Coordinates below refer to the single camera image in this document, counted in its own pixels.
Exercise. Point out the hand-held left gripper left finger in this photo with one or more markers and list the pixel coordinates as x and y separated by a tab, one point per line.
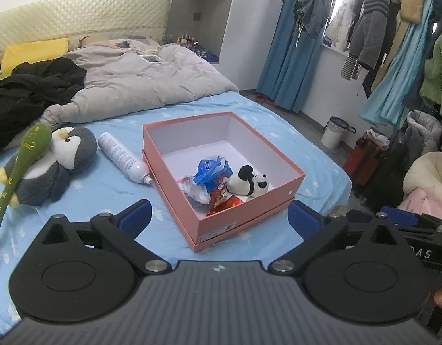
136	217

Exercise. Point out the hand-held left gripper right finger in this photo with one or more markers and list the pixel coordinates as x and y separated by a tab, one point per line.
303	217

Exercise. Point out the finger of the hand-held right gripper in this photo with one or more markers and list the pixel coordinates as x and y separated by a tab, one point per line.
404	215

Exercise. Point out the pink cardboard box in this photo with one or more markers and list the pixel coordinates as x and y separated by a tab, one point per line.
192	222

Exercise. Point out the small panda plush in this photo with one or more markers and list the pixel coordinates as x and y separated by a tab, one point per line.
242	183

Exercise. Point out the bright red snack packet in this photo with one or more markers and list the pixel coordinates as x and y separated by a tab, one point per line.
224	199

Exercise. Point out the blue snack bag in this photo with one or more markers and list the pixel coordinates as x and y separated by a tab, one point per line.
206	174

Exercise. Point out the pink garment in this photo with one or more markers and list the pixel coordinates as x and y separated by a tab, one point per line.
422	203

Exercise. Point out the black suitcase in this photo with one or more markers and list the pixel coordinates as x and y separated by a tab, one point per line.
389	183

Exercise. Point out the cream fleece garment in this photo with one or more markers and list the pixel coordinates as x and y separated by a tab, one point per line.
429	176

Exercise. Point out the white spray can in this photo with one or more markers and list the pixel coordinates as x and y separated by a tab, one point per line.
120	154

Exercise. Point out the red suitcase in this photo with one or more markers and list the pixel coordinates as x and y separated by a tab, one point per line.
364	158

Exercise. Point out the white trash bin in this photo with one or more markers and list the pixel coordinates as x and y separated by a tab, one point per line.
332	138

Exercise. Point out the grey puffer jacket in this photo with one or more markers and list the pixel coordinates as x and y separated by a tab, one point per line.
425	129

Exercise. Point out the grey penguin plush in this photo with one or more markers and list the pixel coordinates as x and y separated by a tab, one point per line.
77	151

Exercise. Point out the red slipper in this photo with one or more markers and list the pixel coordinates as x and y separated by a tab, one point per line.
262	97

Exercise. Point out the green plush bat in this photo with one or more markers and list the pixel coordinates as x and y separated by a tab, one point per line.
36	140

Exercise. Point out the hanging clothes on rack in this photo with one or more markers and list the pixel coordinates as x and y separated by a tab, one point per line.
396	86

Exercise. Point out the grey duvet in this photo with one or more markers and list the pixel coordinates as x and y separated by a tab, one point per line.
134	86

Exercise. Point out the green fleece garment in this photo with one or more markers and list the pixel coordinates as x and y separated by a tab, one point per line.
438	75

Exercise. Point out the blue curtain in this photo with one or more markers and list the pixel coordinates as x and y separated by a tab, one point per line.
282	61

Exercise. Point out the white book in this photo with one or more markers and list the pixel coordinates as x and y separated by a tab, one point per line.
151	59

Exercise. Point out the black clothing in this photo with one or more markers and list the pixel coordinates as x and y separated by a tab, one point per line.
23	97

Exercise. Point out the pink patterned pillow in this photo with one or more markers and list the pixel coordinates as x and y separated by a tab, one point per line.
106	41

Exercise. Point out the row of small bottles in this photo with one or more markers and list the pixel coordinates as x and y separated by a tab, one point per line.
185	40

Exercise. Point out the dark grey striped jacket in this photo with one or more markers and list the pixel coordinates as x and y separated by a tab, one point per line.
371	25

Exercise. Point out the yellow pillow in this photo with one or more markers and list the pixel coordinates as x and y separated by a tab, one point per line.
30	54

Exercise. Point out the grey white cabinet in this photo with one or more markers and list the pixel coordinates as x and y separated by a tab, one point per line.
242	25

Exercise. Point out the hanging white coat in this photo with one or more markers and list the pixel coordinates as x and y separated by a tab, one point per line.
346	18

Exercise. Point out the cream quilted headboard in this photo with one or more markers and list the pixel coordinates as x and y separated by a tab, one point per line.
81	14

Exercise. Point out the hanging denim jacket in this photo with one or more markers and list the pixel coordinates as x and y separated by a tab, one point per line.
314	0

